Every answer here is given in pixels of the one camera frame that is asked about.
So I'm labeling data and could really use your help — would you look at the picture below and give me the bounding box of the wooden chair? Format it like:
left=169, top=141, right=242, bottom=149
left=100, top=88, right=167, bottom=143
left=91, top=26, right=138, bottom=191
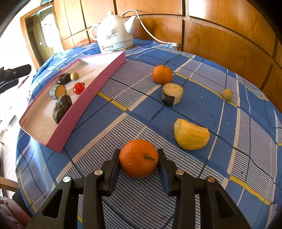
left=0, top=176, right=20, bottom=199

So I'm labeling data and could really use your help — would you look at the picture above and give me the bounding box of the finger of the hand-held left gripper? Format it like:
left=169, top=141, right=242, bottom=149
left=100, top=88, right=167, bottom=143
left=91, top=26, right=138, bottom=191
left=0, top=64, right=32, bottom=81
left=0, top=80, right=18, bottom=93

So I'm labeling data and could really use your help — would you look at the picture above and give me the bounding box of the reddish cloth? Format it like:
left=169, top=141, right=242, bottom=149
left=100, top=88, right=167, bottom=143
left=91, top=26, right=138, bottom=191
left=0, top=197, right=31, bottom=229

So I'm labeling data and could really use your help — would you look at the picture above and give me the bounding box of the dark brown round fruit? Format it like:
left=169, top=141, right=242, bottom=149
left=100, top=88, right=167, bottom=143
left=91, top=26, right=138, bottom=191
left=57, top=73, right=71, bottom=85

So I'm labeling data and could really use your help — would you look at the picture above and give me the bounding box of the dark cylindrical eggplant chunk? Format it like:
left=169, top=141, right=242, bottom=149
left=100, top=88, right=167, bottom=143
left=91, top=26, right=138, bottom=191
left=49, top=85, right=67, bottom=100

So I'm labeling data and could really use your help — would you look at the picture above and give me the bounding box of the dark brown oblong fruit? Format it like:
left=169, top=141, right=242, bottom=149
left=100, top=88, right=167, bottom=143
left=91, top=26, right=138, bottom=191
left=52, top=94, right=73, bottom=124

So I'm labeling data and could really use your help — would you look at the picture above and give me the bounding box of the small red tomato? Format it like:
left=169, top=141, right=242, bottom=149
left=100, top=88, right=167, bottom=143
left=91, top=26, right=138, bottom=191
left=73, top=82, right=85, bottom=95

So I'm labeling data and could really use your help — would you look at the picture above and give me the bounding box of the orange mandarin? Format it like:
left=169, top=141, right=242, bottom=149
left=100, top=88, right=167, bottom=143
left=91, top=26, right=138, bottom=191
left=152, top=60, right=173, bottom=84
left=119, top=139, right=159, bottom=178

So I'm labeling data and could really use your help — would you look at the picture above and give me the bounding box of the white kettle power cable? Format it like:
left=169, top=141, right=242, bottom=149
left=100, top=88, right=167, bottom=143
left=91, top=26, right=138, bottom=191
left=120, top=10, right=180, bottom=48

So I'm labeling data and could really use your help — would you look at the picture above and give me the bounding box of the pale eggplant slice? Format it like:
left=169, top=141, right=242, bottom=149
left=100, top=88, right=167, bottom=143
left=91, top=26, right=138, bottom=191
left=162, top=83, right=184, bottom=107

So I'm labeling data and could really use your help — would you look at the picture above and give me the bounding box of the yellow apple piece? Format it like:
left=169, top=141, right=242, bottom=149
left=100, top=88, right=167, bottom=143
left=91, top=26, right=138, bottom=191
left=174, top=118, right=210, bottom=151

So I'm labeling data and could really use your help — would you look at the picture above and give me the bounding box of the pink cardboard box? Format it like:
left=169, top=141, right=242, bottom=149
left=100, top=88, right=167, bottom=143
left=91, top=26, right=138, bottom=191
left=19, top=51, right=126, bottom=153

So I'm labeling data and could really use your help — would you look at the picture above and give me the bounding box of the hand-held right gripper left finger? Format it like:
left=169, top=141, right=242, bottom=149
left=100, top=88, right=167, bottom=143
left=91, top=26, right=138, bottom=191
left=25, top=148, right=121, bottom=229

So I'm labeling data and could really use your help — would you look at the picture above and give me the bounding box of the wooden door frame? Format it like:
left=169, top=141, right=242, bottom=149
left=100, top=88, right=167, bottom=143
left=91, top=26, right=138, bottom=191
left=20, top=9, right=64, bottom=69

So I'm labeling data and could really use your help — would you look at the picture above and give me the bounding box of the white ceramic electric kettle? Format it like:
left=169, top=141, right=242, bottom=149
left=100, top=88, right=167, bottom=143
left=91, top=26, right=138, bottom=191
left=90, top=11, right=138, bottom=52

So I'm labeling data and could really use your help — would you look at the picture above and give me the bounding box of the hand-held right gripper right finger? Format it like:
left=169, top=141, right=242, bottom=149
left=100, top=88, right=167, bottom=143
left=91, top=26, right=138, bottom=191
left=157, top=148, right=252, bottom=229

